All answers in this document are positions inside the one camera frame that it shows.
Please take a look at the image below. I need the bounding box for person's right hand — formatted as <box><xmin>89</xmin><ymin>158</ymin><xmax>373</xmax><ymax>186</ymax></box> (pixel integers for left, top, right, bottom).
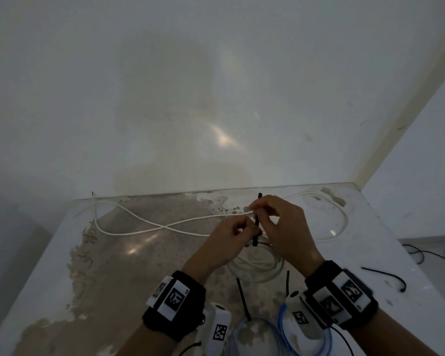
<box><xmin>244</xmin><ymin>195</ymin><xmax>326</xmax><ymax>278</ymax></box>

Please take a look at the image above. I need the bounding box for person's left hand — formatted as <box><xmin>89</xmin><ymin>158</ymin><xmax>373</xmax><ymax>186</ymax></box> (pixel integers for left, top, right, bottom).
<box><xmin>181</xmin><ymin>215</ymin><xmax>263</xmax><ymax>283</ymax></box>

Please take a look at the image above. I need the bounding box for white cable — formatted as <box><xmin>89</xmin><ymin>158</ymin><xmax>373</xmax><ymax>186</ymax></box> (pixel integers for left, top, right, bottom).
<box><xmin>92</xmin><ymin>192</ymin><xmax>349</xmax><ymax>243</ymax></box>
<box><xmin>228</xmin><ymin>233</ymin><xmax>284</xmax><ymax>283</ymax></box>

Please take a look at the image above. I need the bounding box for clear blue-striped cable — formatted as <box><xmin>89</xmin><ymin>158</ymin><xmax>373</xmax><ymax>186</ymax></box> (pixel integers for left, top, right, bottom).
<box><xmin>229</xmin><ymin>316</ymin><xmax>282</xmax><ymax>356</ymax></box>

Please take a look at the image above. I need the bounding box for blue cable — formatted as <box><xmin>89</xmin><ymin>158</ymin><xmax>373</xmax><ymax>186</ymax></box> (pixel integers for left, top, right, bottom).
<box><xmin>278</xmin><ymin>302</ymin><xmax>333</xmax><ymax>356</ymax></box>

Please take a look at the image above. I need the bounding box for person's right forearm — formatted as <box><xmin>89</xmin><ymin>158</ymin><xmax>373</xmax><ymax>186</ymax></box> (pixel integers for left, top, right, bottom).
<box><xmin>350</xmin><ymin>307</ymin><xmax>445</xmax><ymax>356</ymax></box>

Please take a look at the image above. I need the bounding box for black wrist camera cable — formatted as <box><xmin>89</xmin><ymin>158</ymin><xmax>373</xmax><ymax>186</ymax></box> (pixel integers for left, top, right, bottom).
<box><xmin>332</xmin><ymin>324</ymin><xmax>356</xmax><ymax>356</ymax></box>
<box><xmin>178</xmin><ymin>341</ymin><xmax>203</xmax><ymax>356</ymax></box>

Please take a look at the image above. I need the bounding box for black power cord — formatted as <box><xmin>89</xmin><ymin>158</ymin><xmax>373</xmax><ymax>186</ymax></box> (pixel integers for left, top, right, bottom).
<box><xmin>402</xmin><ymin>244</ymin><xmax>445</xmax><ymax>263</ymax></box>

